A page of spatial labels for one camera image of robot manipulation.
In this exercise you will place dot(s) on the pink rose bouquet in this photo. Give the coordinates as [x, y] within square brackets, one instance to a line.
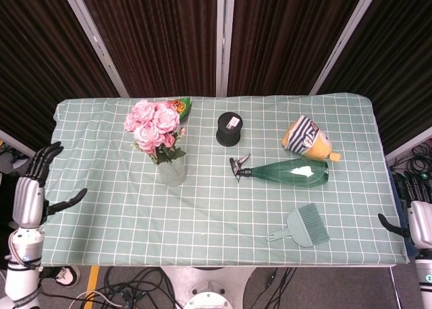
[152, 123]

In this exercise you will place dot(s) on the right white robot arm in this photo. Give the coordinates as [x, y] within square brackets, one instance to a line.
[425, 278]

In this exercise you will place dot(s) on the green orange snack bag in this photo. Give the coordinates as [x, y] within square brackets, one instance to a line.
[184, 108]

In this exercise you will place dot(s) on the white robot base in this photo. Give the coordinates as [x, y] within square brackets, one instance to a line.
[206, 285]

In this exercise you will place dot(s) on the teal hand brush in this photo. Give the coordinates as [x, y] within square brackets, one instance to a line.
[315, 224]

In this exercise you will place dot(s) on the black white sneaker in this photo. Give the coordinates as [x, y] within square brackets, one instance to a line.
[65, 276]

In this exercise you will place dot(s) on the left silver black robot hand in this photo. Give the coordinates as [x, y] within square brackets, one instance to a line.
[28, 201]

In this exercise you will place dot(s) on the grey metal frame post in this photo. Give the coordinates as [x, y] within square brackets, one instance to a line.
[224, 39]
[98, 42]
[344, 42]

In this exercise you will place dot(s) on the green checked tablecloth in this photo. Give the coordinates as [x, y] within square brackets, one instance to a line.
[216, 214]

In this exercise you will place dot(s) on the black mesh pen holder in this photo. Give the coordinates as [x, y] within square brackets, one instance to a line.
[229, 133]

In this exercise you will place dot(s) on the clear textured glass vase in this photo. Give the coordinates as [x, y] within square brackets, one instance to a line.
[172, 175]

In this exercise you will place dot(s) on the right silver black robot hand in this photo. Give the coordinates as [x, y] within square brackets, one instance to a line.
[422, 221]

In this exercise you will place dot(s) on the green spray bottle black nozzle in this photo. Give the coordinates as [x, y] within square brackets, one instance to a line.
[287, 175]

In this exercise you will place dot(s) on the yellow plush toy striped outfit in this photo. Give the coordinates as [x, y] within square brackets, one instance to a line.
[303, 137]

